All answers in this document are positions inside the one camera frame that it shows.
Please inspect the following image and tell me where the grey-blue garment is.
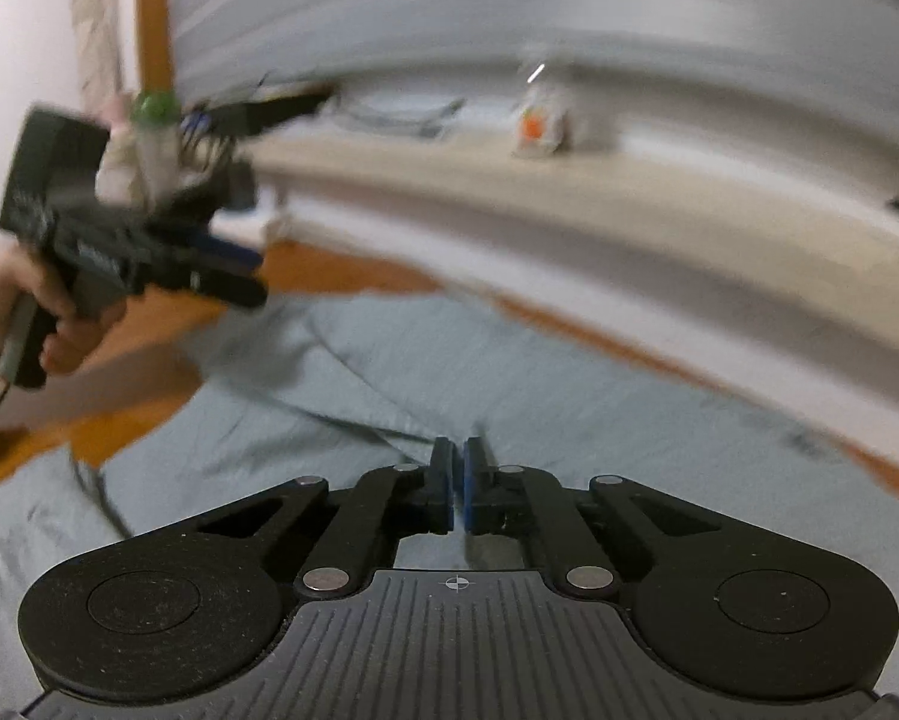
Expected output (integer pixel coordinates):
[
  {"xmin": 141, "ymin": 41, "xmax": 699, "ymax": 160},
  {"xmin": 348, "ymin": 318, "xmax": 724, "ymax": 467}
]
[{"xmin": 0, "ymin": 289, "xmax": 899, "ymax": 698}]

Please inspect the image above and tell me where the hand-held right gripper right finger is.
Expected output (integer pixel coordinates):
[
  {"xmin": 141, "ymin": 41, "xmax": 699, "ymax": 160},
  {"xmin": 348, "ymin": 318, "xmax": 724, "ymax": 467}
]
[{"xmin": 462, "ymin": 435, "xmax": 721, "ymax": 601}]

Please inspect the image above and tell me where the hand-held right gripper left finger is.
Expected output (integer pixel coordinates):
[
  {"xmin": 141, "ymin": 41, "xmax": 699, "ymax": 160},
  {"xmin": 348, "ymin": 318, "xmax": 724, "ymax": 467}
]
[{"xmin": 194, "ymin": 435, "xmax": 457, "ymax": 601}]

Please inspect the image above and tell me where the clear bottle orange label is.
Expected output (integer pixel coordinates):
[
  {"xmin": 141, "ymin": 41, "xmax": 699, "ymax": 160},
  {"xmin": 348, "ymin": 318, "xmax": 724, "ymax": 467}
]
[{"xmin": 513, "ymin": 64, "xmax": 580, "ymax": 161}]

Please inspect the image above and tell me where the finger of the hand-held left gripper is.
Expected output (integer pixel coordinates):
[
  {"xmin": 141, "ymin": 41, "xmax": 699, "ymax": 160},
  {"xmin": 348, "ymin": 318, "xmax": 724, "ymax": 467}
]
[
  {"xmin": 190, "ymin": 266, "xmax": 271, "ymax": 310},
  {"xmin": 183, "ymin": 229, "xmax": 265, "ymax": 275}
]

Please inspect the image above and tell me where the beige window sill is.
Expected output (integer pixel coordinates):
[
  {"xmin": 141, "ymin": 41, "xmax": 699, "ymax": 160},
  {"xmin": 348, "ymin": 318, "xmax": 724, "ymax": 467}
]
[{"xmin": 243, "ymin": 120, "xmax": 899, "ymax": 395}]

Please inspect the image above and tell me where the white window blind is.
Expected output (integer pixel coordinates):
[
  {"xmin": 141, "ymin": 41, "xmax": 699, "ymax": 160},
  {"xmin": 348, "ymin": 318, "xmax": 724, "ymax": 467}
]
[{"xmin": 168, "ymin": 0, "xmax": 899, "ymax": 230}]

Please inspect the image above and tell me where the green cap bottle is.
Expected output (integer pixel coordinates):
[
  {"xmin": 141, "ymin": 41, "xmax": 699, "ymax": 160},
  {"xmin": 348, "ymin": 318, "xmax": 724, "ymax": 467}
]
[{"xmin": 128, "ymin": 88, "xmax": 182, "ymax": 192}]

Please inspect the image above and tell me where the beige curtain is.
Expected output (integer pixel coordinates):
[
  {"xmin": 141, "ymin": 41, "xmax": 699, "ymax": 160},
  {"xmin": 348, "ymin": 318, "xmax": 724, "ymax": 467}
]
[{"xmin": 65, "ymin": 0, "xmax": 140, "ymax": 132}]

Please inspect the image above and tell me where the black device on sill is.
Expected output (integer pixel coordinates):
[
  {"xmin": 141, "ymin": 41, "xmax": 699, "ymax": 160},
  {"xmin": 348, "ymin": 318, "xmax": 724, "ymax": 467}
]
[{"xmin": 183, "ymin": 84, "xmax": 340, "ymax": 142}]

